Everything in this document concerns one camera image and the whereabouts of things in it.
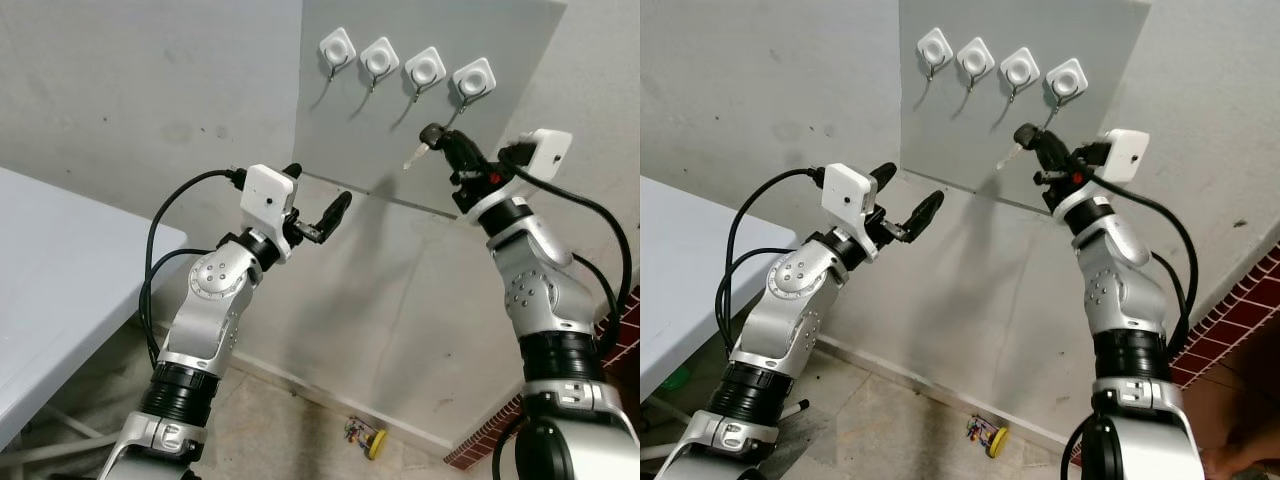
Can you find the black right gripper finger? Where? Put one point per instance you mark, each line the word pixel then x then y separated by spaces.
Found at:
pixel 441 142
pixel 1032 142
pixel 1052 150
pixel 463 153

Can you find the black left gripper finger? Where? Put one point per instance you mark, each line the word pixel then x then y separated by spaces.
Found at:
pixel 293 171
pixel 884 174
pixel 925 212
pixel 335 212

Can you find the black-headed silver key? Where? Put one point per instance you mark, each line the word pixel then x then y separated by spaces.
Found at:
pixel 416 155
pixel 1010 154

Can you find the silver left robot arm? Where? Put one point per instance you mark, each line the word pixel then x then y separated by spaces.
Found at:
pixel 800 282
pixel 215 282

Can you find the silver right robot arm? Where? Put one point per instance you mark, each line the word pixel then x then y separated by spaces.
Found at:
pixel 1116 292
pixel 535 292

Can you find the grey hook board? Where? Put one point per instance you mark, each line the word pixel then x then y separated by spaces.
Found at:
pixel 350 140
pixel 950 130

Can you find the white square adhesive hook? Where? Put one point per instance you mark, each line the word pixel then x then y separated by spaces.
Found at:
pixel 474 78
pixel 1067 78
pixel 975 58
pixel 337 46
pixel 1020 68
pixel 935 47
pixel 425 68
pixel 379 57

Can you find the white folding table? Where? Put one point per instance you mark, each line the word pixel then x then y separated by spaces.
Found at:
pixel 690 280
pixel 60 280

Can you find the red brick ledge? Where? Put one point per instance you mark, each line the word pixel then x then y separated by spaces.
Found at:
pixel 625 335
pixel 1235 300

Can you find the small yellow colourful toy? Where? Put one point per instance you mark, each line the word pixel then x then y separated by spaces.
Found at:
pixel 994 440
pixel 372 442

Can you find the small green object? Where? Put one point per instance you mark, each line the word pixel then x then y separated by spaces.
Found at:
pixel 678 379

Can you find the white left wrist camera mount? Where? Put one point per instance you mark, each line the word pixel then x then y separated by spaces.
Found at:
pixel 850 196
pixel 268 196

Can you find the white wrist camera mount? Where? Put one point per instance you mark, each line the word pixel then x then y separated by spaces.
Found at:
pixel 1126 155
pixel 850 196
pixel 548 152
pixel 268 196

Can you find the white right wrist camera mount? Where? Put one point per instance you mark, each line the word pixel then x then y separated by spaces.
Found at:
pixel 548 152
pixel 1126 155

